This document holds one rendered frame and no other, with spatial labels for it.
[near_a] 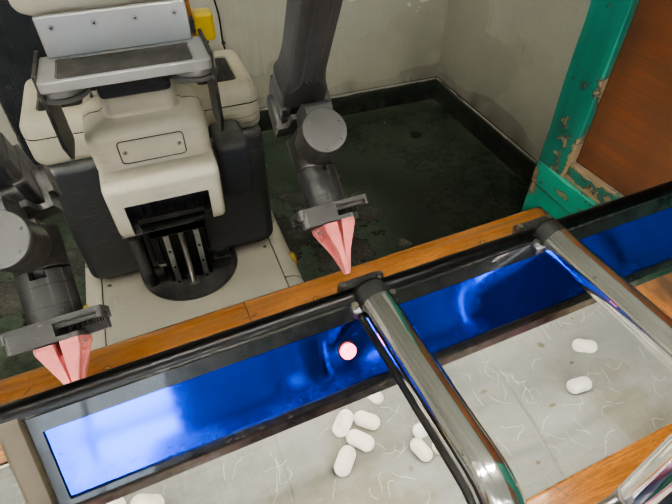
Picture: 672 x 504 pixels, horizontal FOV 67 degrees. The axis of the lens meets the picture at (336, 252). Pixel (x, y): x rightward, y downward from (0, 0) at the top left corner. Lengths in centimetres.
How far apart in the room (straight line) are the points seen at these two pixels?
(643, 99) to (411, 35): 205
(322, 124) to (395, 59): 220
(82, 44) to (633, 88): 83
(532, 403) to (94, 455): 57
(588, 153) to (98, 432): 83
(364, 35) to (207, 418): 247
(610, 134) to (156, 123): 78
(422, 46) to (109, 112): 209
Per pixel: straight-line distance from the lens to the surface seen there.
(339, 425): 68
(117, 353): 79
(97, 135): 102
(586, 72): 92
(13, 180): 63
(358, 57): 273
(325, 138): 64
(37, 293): 63
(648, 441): 77
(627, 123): 90
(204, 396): 33
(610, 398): 81
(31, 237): 57
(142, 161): 106
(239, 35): 250
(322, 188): 69
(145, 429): 34
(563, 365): 82
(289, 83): 67
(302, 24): 59
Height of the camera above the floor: 137
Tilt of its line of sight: 44 degrees down
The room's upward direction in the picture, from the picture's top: straight up
